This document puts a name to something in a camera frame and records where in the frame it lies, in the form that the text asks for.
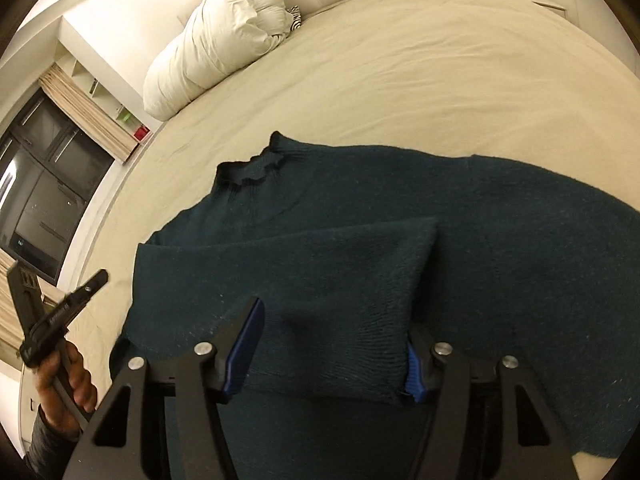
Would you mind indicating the black white striped pillow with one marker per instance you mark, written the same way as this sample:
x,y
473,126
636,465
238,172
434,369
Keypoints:
x,y
295,17

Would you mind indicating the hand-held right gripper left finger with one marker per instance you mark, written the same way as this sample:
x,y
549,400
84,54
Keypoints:
x,y
245,347

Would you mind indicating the small green item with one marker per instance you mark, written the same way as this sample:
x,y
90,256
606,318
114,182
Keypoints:
x,y
125,118

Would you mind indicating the white wall shelf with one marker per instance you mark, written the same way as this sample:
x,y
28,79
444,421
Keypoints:
x,y
105,95

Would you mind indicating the dark window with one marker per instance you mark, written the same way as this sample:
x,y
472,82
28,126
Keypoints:
x,y
45,185

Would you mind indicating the beige bed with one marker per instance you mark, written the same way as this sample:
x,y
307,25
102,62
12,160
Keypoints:
x,y
400,85

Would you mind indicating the dark teal knit sweater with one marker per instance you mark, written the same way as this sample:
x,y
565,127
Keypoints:
x,y
350,240

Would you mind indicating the person's left forearm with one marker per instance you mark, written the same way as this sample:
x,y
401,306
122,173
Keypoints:
x,y
47,445

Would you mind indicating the person's left hand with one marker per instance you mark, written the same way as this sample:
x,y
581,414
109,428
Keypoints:
x,y
75,380

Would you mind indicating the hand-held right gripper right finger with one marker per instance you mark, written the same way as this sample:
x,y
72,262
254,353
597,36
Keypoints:
x,y
415,377

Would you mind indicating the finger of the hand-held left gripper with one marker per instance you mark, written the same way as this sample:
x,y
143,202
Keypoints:
x,y
87,287
25,295

